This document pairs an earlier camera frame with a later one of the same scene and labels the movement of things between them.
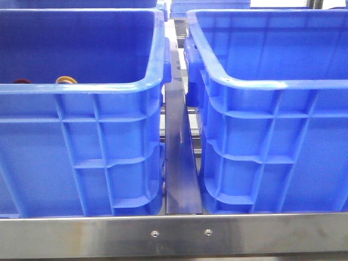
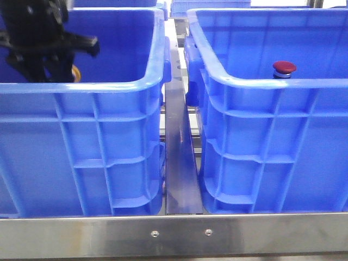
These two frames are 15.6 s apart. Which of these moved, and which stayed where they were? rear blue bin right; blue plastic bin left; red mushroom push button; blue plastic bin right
Moved: red mushroom push button
Stayed: blue plastic bin right; blue plastic bin left; rear blue bin right
